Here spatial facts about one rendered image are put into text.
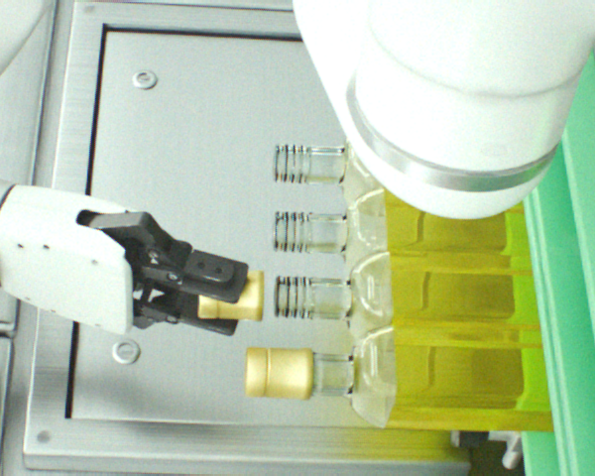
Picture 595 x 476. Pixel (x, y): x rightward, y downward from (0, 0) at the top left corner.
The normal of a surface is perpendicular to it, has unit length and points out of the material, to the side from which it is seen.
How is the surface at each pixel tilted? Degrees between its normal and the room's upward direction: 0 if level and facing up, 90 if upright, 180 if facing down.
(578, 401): 90
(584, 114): 90
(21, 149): 90
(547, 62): 113
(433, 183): 70
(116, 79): 90
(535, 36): 98
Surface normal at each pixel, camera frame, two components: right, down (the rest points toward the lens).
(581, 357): 0.11, -0.57
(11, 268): -0.32, 0.75
